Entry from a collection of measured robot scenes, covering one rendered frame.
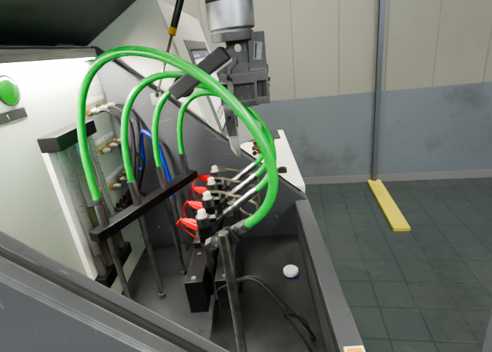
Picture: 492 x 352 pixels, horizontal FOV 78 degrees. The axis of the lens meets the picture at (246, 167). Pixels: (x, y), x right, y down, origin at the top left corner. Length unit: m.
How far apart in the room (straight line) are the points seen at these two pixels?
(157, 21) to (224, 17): 0.43
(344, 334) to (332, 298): 0.08
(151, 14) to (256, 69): 0.46
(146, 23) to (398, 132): 2.69
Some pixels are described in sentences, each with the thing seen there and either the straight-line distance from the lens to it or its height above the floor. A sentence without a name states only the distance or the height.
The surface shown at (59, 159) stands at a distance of 0.69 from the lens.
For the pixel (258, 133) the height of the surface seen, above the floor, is 1.30.
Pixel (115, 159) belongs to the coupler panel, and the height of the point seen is 1.15.
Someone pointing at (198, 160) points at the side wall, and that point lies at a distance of 0.91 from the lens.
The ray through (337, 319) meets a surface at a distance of 0.61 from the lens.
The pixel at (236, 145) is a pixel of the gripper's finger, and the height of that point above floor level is 1.24.
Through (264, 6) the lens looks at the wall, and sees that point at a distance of 3.01.
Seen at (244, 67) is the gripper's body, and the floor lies 1.37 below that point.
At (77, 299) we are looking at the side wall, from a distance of 0.31.
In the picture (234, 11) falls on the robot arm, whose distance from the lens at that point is 0.51.
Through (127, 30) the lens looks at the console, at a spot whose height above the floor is 1.48.
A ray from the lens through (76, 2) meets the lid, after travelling 0.74.
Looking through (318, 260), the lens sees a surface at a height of 0.95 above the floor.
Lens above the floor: 1.40
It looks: 21 degrees down
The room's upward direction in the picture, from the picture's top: 7 degrees counter-clockwise
